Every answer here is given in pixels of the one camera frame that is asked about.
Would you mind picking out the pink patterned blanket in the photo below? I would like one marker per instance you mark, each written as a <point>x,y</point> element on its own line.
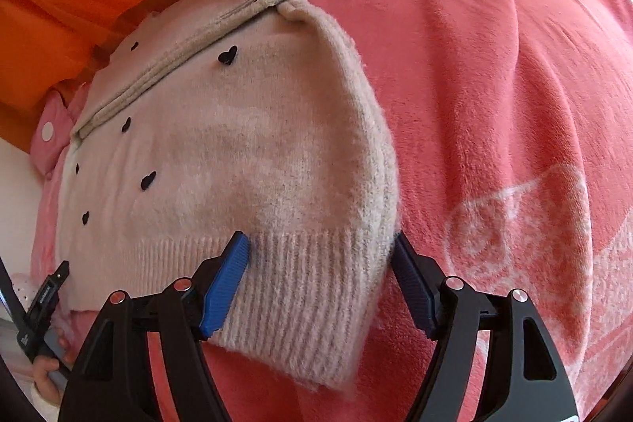
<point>484,115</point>

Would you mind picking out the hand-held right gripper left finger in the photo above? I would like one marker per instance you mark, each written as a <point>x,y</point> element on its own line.
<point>228,279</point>

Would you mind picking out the person's left hand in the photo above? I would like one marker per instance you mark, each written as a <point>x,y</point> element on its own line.
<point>47,372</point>

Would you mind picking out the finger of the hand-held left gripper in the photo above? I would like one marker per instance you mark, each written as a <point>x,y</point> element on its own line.
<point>60,272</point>

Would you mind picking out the cream sweater with black hearts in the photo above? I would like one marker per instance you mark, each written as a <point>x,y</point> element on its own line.
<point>237,165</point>

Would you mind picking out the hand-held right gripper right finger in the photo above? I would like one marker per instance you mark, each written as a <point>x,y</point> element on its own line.
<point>411,283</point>

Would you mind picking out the pink garment with white button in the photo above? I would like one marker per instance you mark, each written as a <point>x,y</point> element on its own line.
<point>49,140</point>

